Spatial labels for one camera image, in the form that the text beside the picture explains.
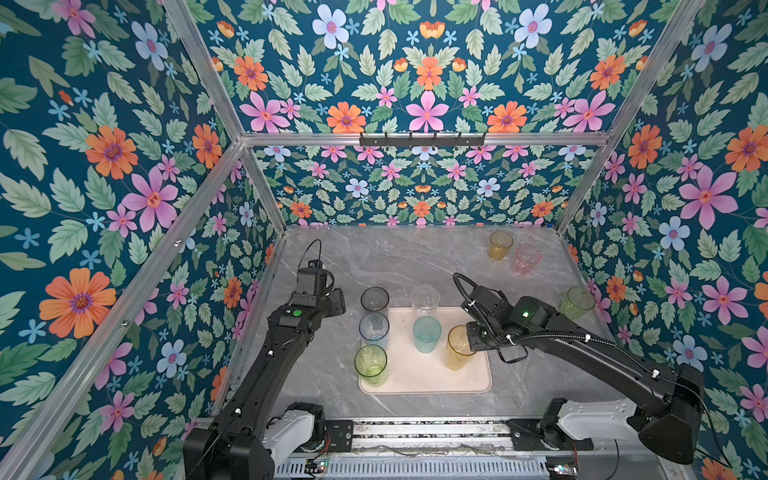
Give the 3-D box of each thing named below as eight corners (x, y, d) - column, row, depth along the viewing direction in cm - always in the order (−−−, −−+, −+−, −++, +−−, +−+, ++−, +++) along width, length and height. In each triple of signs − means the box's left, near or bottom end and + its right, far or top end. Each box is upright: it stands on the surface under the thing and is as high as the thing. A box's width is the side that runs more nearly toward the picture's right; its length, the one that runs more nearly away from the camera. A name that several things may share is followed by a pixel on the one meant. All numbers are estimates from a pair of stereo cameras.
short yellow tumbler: (488, 261, 112) (493, 244, 104) (485, 247, 116) (490, 230, 109) (507, 261, 112) (515, 244, 104) (503, 247, 116) (510, 230, 109)
